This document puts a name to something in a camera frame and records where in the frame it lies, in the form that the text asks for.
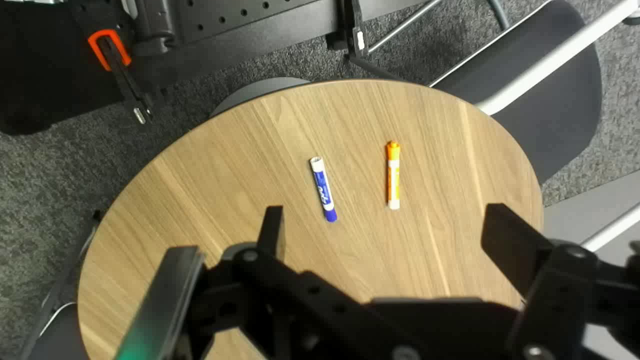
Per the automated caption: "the orange marker with white label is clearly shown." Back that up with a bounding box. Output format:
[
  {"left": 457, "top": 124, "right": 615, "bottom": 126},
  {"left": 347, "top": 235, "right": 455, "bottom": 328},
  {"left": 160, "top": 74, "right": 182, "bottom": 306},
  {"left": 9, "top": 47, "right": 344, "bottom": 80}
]
[{"left": 384, "top": 139, "right": 403, "bottom": 213}]

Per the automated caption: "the blue and white marker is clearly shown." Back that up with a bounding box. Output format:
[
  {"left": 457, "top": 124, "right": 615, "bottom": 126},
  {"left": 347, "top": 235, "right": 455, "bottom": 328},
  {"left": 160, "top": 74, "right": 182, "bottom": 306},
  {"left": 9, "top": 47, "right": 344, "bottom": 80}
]
[{"left": 308, "top": 157, "right": 339, "bottom": 224}]

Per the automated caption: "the black perforated metal plate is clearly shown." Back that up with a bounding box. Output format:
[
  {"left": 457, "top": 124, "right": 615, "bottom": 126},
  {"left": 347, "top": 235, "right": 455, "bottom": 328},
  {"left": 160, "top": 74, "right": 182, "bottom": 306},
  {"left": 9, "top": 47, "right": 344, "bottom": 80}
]
[{"left": 122, "top": 0, "right": 337, "bottom": 59}]

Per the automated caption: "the dark grey oval platform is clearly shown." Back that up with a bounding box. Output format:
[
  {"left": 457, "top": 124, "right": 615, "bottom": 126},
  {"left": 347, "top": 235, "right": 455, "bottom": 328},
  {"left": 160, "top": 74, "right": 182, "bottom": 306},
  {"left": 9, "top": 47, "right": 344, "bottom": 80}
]
[{"left": 432, "top": 0, "right": 606, "bottom": 187}]

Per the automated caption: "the orange and black bar clamp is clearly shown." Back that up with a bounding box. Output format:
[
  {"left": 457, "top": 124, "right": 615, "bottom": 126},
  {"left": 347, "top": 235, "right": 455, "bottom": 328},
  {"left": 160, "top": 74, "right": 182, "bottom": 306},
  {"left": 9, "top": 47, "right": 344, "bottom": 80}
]
[{"left": 86, "top": 27, "right": 153, "bottom": 126}]

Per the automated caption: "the short white metal bar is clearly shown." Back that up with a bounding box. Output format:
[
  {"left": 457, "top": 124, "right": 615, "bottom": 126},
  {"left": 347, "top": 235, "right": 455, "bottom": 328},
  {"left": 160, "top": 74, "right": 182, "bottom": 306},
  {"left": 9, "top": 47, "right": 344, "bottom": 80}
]
[{"left": 579, "top": 203, "right": 640, "bottom": 254}]

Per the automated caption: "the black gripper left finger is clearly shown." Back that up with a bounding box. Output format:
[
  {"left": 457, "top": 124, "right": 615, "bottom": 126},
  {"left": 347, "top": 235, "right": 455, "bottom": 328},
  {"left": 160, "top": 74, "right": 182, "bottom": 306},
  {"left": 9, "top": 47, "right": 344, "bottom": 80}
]
[{"left": 223, "top": 204, "right": 401, "bottom": 360}]

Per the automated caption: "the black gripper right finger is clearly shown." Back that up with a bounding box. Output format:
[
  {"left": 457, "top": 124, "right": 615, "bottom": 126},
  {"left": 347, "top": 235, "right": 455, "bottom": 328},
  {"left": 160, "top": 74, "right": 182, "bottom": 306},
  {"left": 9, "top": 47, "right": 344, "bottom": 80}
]
[{"left": 482, "top": 203, "right": 640, "bottom": 360}]

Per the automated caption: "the thin grey metal rod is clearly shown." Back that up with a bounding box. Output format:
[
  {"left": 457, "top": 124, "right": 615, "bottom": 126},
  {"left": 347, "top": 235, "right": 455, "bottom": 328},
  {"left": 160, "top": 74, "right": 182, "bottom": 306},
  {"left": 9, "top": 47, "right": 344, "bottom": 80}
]
[{"left": 365, "top": 0, "right": 444, "bottom": 57}]

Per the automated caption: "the grey round table base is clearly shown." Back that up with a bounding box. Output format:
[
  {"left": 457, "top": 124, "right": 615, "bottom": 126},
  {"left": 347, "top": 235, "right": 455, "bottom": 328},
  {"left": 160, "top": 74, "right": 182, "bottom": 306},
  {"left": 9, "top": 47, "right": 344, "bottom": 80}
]
[{"left": 210, "top": 76, "right": 312, "bottom": 120}]

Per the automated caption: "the black fabric cover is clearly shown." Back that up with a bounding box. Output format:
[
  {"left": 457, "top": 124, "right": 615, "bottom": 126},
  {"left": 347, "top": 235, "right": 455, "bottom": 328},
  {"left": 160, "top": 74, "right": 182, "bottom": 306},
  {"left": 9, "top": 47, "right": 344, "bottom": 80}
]
[{"left": 0, "top": 0, "right": 137, "bottom": 137}]

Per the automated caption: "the black clamp with silver end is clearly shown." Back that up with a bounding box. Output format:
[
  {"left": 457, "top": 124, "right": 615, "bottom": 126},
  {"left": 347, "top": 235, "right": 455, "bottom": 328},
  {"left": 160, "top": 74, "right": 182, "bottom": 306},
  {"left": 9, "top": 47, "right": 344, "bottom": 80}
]
[{"left": 325, "top": 0, "right": 369, "bottom": 60}]

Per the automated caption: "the long white metal bar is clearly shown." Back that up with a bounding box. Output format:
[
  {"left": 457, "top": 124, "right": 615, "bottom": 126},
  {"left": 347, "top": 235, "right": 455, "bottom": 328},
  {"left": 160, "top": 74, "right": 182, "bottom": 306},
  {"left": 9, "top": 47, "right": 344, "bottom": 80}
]
[{"left": 427, "top": 0, "right": 640, "bottom": 118}]

